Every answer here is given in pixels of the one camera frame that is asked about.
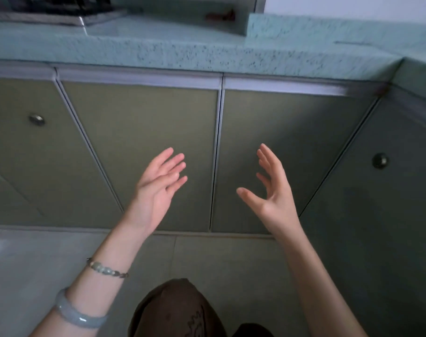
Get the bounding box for pale jade bangle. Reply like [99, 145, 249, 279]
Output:
[55, 287, 108, 330]

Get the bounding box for person's left forearm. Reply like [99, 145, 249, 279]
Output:
[29, 216, 154, 337]

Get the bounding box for person's left hand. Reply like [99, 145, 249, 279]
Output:
[128, 147, 188, 233]

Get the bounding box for olive cabinet door with knob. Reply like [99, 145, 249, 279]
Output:
[299, 97, 426, 337]
[0, 77, 123, 228]

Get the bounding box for dark brown trousers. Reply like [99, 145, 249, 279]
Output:
[128, 278, 275, 337]

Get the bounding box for green bead bracelet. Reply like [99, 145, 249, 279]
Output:
[86, 257, 129, 279]

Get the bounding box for black gas stove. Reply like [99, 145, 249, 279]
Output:
[0, 0, 127, 27]

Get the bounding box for person's right hand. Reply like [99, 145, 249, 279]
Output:
[236, 143, 301, 238]

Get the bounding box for person's right forearm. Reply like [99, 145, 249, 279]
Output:
[272, 223, 369, 337]

